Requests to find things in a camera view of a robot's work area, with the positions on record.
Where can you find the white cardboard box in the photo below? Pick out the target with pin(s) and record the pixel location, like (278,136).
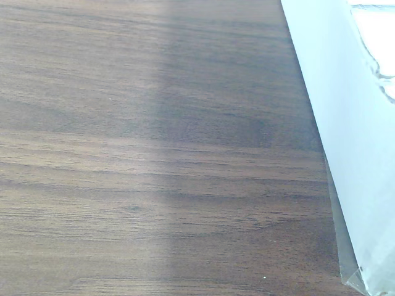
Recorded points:
(339,123)

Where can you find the white paper padding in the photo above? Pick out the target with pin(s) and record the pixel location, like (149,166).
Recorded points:
(382,37)

